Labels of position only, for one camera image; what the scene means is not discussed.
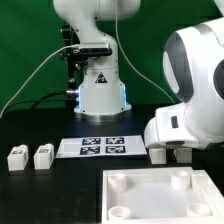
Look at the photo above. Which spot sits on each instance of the white square tabletop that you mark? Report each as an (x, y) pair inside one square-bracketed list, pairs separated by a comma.
[(179, 195)]

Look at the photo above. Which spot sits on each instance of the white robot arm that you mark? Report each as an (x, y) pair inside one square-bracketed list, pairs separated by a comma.
[(193, 64)]

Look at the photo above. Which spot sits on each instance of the white sheet with tags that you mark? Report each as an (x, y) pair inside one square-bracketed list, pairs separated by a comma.
[(101, 146)]

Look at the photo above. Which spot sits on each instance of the black camera on mount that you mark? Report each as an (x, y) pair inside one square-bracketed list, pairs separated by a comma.
[(80, 53)]

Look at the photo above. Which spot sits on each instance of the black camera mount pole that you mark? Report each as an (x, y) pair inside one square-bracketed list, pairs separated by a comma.
[(69, 39)]

